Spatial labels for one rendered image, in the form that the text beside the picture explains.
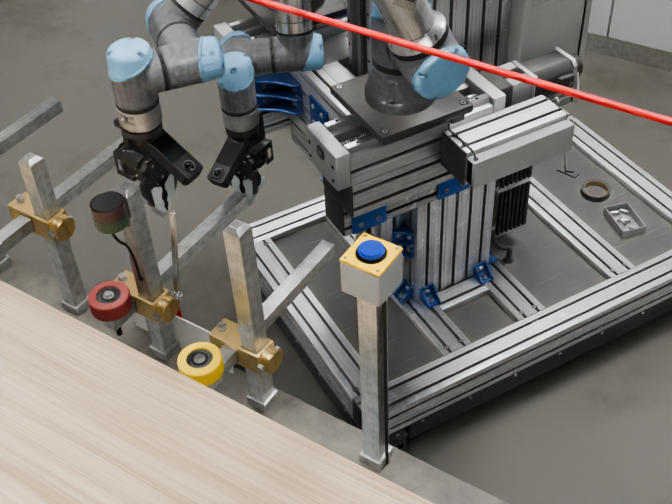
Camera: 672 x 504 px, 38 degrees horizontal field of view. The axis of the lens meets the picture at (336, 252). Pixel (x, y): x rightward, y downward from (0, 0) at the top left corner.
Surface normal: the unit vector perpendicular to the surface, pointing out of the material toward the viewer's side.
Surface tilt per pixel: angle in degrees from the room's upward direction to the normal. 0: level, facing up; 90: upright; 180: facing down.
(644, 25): 90
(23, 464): 0
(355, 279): 90
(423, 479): 0
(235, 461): 0
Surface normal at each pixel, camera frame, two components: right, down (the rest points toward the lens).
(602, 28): -0.52, 0.60
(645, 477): -0.04, -0.73
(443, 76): 0.42, 0.69
